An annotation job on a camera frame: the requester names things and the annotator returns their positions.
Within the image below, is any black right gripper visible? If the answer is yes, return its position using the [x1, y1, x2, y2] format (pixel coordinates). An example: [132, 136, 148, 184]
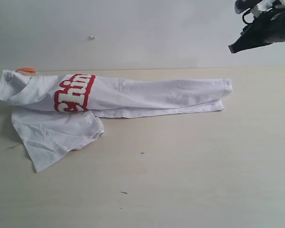
[228, 7, 285, 54]

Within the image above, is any white t-shirt red lettering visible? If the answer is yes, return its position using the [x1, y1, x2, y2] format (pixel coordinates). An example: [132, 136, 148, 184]
[0, 70, 232, 172]

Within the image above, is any orange neck tag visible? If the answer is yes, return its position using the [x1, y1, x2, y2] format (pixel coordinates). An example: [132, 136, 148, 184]
[16, 68, 36, 74]

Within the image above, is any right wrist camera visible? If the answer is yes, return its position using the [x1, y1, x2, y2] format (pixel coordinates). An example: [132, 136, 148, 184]
[234, 0, 285, 14]

